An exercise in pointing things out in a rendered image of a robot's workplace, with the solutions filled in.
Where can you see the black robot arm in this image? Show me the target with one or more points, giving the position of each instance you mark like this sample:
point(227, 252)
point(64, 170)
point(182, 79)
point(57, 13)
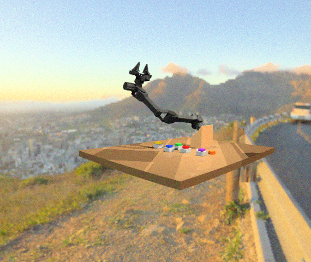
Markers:
point(171, 116)

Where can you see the red button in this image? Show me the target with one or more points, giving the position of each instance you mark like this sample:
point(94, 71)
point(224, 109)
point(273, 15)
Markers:
point(185, 149)

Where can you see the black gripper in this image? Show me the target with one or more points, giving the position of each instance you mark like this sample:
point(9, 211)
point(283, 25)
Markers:
point(135, 71)

